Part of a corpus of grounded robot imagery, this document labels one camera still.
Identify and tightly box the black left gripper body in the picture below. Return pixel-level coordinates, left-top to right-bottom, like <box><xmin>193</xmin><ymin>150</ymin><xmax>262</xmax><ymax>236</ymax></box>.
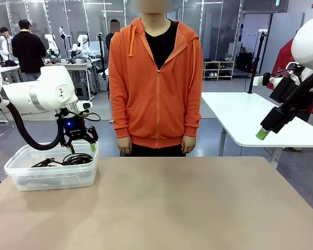
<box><xmin>57</xmin><ymin>116</ymin><xmax>87</xmax><ymax>141</ymax></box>

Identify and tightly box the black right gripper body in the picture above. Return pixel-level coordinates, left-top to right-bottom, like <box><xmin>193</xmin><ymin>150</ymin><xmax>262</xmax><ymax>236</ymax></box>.
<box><xmin>270</xmin><ymin>77</ymin><xmax>313</xmax><ymax>118</ymax></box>

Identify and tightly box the braided black USB extension cable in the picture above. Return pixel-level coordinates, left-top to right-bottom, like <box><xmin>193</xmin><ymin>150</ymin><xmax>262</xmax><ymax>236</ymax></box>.
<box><xmin>62</xmin><ymin>153</ymin><xmax>94</xmax><ymax>166</ymax></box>

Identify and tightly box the thin black USB cable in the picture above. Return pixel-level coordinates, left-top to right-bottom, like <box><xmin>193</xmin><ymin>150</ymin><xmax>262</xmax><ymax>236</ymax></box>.
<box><xmin>30</xmin><ymin>157</ymin><xmax>63</xmax><ymax>168</ymax></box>

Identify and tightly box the person right forearm orange sleeve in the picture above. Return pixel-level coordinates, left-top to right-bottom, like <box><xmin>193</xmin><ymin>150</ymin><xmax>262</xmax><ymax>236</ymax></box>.
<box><xmin>109</xmin><ymin>96</ymin><xmax>131</xmax><ymax>139</ymax></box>

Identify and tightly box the person left forearm orange sleeve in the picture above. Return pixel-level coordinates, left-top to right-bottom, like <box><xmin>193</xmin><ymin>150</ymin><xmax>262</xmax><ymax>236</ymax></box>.
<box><xmin>184</xmin><ymin>96</ymin><xmax>203</xmax><ymax>138</ymax></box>

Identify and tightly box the person right hand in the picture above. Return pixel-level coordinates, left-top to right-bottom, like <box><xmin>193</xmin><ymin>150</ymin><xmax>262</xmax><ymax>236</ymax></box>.
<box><xmin>117</xmin><ymin>136</ymin><xmax>133</xmax><ymax>157</ymax></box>

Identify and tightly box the person left hand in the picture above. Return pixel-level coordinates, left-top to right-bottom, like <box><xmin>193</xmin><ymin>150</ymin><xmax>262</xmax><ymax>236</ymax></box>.
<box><xmin>181</xmin><ymin>135</ymin><xmax>196</xmax><ymax>154</ymax></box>

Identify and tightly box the red cape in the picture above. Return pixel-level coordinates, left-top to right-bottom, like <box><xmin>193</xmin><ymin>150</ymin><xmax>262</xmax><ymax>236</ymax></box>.
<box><xmin>267</xmin><ymin>39</ymin><xmax>313</xmax><ymax>115</ymax></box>

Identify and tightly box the clear plastic storage container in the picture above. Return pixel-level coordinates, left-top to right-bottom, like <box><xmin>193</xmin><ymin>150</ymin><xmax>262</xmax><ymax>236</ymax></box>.
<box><xmin>4</xmin><ymin>142</ymin><xmax>99</xmax><ymax>192</ymax></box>

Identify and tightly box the white table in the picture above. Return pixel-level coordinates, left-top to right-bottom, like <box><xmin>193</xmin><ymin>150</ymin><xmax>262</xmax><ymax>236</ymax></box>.
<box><xmin>201</xmin><ymin>92</ymin><xmax>313</xmax><ymax>167</ymax></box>

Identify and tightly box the grey step stool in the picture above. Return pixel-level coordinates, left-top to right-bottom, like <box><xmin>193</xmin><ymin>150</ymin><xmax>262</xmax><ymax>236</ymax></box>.
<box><xmin>75</xmin><ymin>82</ymin><xmax>91</xmax><ymax>102</ymax></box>

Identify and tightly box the black equipment case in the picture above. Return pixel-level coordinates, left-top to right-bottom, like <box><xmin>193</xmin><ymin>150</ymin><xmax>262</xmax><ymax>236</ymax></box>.
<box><xmin>236</xmin><ymin>52</ymin><xmax>256</xmax><ymax>73</ymax></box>

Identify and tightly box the white desk with robots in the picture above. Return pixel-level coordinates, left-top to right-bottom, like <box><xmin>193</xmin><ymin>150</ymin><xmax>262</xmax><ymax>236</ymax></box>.
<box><xmin>43</xmin><ymin>60</ymin><xmax>95</xmax><ymax>102</ymax></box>

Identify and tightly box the wooden shoe rack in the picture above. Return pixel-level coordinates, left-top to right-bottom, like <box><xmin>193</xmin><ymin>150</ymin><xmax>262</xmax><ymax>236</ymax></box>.
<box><xmin>203</xmin><ymin>60</ymin><xmax>235</xmax><ymax>81</ymax></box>

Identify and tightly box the person in orange hoodie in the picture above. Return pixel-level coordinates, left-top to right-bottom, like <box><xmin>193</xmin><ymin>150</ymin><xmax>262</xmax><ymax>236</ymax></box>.
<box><xmin>108</xmin><ymin>17</ymin><xmax>204</xmax><ymax>157</ymax></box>

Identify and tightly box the white flat panel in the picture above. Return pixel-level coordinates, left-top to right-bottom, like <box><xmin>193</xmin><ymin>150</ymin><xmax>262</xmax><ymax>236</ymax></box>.
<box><xmin>90</xmin><ymin>41</ymin><xmax>105</xmax><ymax>59</ymax></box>

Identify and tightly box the long white desk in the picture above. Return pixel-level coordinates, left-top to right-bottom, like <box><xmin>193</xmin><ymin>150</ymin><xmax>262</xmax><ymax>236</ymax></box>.
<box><xmin>0</xmin><ymin>64</ymin><xmax>23</xmax><ymax>84</ymax></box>

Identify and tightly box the person in black jacket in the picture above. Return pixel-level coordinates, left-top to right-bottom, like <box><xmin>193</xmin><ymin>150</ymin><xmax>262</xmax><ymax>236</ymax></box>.
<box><xmin>11</xmin><ymin>19</ymin><xmax>47</xmax><ymax>82</ymax></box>

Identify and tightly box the background person dark top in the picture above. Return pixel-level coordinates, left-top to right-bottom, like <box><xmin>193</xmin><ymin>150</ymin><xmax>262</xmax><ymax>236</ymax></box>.
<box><xmin>105</xmin><ymin>19</ymin><xmax>121</xmax><ymax>49</ymax></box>

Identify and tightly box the background person grey jacket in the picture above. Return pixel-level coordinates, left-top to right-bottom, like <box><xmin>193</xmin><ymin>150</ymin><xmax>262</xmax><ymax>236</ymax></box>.
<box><xmin>0</xmin><ymin>27</ymin><xmax>14</xmax><ymax>42</ymax></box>

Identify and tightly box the black right arm cable sleeve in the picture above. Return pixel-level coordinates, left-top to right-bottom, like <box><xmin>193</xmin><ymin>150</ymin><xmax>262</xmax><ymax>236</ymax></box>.
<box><xmin>279</xmin><ymin>65</ymin><xmax>313</xmax><ymax>110</ymax></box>

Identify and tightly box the black arm cable sleeve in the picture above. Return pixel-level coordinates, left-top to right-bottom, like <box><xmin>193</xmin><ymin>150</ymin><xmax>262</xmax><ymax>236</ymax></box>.
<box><xmin>0</xmin><ymin>97</ymin><xmax>68</xmax><ymax>151</ymax></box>
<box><xmin>279</xmin><ymin>65</ymin><xmax>313</xmax><ymax>110</ymax></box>

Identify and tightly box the thin black camera cable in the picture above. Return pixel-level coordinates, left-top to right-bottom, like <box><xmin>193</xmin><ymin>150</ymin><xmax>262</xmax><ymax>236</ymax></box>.
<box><xmin>65</xmin><ymin>110</ymin><xmax>102</xmax><ymax>122</ymax></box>

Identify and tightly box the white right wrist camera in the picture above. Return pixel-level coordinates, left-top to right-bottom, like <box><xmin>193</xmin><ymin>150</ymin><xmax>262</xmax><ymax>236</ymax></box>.
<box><xmin>252</xmin><ymin>74</ymin><xmax>282</xmax><ymax>91</ymax></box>

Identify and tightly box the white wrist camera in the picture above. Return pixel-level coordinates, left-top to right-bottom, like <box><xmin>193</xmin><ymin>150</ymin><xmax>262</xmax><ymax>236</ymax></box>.
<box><xmin>77</xmin><ymin>100</ymin><xmax>93</xmax><ymax>111</ymax></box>
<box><xmin>252</xmin><ymin>74</ymin><xmax>282</xmax><ymax>91</ymax></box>

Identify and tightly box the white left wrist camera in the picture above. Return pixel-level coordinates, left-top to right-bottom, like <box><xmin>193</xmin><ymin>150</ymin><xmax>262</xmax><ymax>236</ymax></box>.
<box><xmin>77</xmin><ymin>100</ymin><xmax>93</xmax><ymax>111</ymax></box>

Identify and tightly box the black left arm cable sleeve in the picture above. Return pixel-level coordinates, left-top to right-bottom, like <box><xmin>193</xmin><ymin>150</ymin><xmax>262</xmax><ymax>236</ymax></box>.
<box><xmin>0</xmin><ymin>97</ymin><xmax>68</xmax><ymax>151</ymax></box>

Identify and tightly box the black camera tripod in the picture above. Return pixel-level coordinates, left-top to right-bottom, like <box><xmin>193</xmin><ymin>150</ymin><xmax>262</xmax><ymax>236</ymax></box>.
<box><xmin>97</xmin><ymin>32</ymin><xmax>108</xmax><ymax>92</ymax></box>

